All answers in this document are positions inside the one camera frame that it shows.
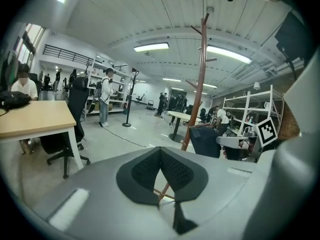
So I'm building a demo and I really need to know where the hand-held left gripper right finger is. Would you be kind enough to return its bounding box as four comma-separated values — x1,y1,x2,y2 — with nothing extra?
159,146,209,202

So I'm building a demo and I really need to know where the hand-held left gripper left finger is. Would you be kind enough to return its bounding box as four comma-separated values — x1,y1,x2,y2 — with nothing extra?
115,146,161,206

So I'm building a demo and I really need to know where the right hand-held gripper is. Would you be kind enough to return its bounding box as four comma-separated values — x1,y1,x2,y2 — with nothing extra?
215,117,279,163

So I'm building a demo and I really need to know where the brown wooden coat rack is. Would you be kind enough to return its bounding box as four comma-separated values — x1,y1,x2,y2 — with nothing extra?
180,12,218,203

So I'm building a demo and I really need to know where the black metal coat rack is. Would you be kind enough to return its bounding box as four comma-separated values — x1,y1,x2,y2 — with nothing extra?
121,67,141,128

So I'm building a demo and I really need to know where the white metal shelf unit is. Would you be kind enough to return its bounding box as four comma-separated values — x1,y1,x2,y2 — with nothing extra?
221,84,285,138
85,58,131,115

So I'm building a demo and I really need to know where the round white table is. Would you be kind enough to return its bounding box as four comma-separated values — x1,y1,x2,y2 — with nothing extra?
167,110,202,143

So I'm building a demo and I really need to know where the black office chair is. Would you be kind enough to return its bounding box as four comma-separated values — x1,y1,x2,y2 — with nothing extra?
39,76,91,180

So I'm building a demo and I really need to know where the light wooden desk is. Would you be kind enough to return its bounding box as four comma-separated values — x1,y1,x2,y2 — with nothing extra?
0,100,85,171

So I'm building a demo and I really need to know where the black box device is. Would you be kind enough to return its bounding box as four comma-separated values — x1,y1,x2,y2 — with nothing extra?
274,10,309,81

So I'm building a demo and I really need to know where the black backpack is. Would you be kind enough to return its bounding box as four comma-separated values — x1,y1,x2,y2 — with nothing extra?
0,90,33,111

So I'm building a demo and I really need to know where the black metal railing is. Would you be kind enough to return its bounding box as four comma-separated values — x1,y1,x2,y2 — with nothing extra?
42,43,94,64

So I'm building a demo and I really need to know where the dark computer monitor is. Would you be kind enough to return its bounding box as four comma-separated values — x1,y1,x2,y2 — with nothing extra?
0,51,20,93

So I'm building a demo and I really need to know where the black floor cable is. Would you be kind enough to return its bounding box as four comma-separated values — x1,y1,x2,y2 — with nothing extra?
99,123,149,149

